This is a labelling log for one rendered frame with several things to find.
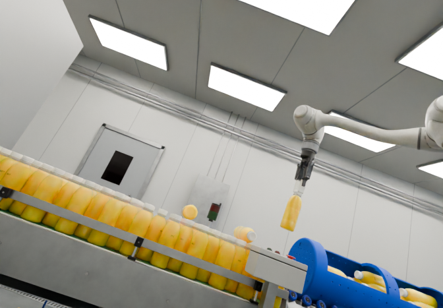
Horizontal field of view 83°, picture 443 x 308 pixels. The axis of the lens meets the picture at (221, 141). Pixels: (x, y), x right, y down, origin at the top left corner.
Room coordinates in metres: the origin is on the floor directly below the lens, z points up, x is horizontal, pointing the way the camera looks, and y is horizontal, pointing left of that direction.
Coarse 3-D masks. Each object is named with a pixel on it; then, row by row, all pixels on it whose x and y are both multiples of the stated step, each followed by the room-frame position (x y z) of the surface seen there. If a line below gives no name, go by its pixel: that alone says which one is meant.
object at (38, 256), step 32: (0, 224) 0.98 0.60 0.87; (32, 224) 1.01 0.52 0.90; (0, 256) 0.99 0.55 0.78; (32, 256) 1.00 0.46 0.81; (64, 256) 1.01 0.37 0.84; (96, 256) 1.02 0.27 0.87; (32, 288) 1.07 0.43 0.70; (64, 288) 1.02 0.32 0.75; (96, 288) 1.03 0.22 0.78; (128, 288) 1.04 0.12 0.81; (160, 288) 1.05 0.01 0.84; (192, 288) 1.07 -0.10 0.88
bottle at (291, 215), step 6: (294, 198) 1.25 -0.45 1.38; (300, 198) 1.25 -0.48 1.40; (288, 204) 1.26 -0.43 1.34; (294, 204) 1.24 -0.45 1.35; (300, 204) 1.25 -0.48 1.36; (288, 210) 1.25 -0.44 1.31; (294, 210) 1.24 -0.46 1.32; (288, 216) 1.25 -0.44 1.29; (294, 216) 1.24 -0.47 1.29; (282, 222) 1.27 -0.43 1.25; (288, 222) 1.24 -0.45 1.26; (294, 222) 1.25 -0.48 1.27; (288, 228) 1.24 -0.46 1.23; (294, 228) 1.26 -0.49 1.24
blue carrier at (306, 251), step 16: (304, 240) 1.35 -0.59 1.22; (304, 256) 1.32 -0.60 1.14; (320, 256) 1.24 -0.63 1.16; (336, 256) 1.45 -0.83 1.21; (320, 272) 1.22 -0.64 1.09; (352, 272) 1.52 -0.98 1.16; (384, 272) 1.32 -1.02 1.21; (304, 288) 1.27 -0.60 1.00; (320, 288) 1.23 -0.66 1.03; (336, 288) 1.23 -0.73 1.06; (352, 288) 1.24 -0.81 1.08; (368, 288) 1.25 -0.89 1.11; (416, 288) 1.52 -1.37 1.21; (432, 288) 1.44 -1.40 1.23; (336, 304) 1.28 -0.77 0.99; (352, 304) 1.26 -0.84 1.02; (368, 304) 1.26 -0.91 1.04; (384, 304) 1.26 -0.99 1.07; (400, 304) 1.27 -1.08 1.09
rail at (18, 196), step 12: (12, 192) 1.00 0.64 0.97; (36, 204) 1.01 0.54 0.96; (48, 204) 1.01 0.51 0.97; (60, 216) 1.02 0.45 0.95; (72, 216) 1.03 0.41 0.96; (84, 216) 1.03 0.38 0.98; (96, 228) 1.04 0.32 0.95; (108, 228) 1.04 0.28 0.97; (132, 240) 1.05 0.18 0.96; (144, 240) 1.06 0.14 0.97; (168, 252) 1.07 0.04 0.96; (180, 252) 1.08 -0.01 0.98; (192, 264) 1.08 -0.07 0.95; (204, 264) 1.09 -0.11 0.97; (228, 276) 1.10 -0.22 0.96; (240, 276) 1.11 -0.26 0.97
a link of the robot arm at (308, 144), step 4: (304, 140) 1.26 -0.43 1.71; (308, 140) 1.23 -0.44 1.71; (312, 140) 1.22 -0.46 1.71; (304, 144) 1.25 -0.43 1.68; (308, 144) 1.23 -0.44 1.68; (312, 144) 1.22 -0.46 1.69; (316, 144) 1.23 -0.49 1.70; (304, 148) 1.25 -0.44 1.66; (308, 148) 1.23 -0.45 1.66; (312, 148) 1.22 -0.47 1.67; (316, 148) 1.23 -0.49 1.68; (316, 152) 1.24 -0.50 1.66
